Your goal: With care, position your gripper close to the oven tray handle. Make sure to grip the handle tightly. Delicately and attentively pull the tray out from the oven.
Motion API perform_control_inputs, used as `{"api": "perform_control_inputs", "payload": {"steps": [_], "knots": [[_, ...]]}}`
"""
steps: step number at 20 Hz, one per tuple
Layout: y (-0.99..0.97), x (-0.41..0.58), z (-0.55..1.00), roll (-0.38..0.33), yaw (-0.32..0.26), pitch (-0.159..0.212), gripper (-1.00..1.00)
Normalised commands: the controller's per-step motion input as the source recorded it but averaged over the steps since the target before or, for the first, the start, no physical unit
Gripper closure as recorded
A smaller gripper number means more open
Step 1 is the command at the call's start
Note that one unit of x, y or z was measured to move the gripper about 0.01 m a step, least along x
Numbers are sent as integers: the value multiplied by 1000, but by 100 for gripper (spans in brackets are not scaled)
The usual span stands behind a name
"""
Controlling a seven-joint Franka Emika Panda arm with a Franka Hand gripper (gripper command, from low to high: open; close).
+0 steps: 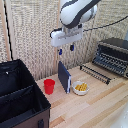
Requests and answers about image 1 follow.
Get black fabric storage box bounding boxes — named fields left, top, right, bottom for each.
left=0, top=59, right=52, bottom=128

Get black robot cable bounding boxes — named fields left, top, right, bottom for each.
left=83, top=14, right=128, bottom=33

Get beige woven screen divider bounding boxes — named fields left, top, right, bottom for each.
left=0, top=0, right=128, bottom=82

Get black wire oven tray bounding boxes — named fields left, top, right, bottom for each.
left=79, top=64, right=112, bottom=86

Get red plastic cup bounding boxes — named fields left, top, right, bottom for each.
left=43, top=78, right=56, bottom=96

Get yellow food pieces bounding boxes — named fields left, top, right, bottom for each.
left=74, top=83, right=88, bottom=92

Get dark blue book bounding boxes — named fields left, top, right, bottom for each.
left=57, top=60, right=72, bottom=94

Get silver black toaster oven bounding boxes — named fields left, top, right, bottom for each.
left=92, top=37, right=128, bottom=80

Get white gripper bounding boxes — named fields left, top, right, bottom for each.
left=50, top=25, right=85, bottom=56

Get white bowl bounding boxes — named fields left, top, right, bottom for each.
left=72, top=80, right=90, bottom=97

